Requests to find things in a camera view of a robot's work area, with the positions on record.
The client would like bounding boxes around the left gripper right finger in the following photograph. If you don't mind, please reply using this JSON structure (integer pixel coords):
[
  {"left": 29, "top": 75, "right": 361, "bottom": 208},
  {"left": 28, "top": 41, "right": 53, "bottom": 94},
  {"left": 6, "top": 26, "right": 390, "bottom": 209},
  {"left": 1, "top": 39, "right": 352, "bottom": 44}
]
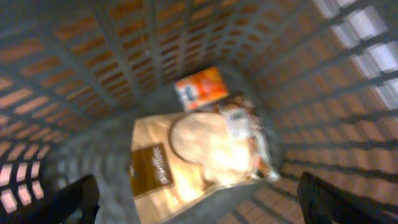
[{"left": 297, "top": 172, "right": 397, "bottom": 224}]

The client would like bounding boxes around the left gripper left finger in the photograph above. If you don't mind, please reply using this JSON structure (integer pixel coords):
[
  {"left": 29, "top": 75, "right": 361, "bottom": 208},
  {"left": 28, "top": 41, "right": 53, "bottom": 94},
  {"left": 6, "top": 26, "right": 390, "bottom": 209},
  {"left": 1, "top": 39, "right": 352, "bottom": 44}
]
[{"left": 0, "top": 174, "right": 101, "bottom": 224}]

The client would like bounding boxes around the beige oats pouch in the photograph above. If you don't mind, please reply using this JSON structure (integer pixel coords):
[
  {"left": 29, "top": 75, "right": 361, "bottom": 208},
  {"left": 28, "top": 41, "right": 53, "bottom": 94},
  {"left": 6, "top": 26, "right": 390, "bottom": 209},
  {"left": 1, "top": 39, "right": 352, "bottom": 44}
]
[{"left": 129, "top": 94, "right": 279, "bottom": 223}]

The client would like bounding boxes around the orange small carton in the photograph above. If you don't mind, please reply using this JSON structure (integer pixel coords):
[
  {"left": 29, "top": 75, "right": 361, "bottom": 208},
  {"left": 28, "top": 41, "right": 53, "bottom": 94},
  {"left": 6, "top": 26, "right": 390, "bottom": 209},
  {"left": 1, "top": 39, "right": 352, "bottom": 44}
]
[{"left": 174, "top": 67, "right": 229, "bottom": 111}]

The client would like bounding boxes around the grey plastic mesh basket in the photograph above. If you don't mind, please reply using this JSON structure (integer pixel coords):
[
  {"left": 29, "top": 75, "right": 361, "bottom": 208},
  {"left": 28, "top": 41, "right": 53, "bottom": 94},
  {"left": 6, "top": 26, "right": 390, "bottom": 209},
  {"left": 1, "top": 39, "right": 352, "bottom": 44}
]
[{"left": 1, "top": 0, "right": 397, "bottom": 223}]

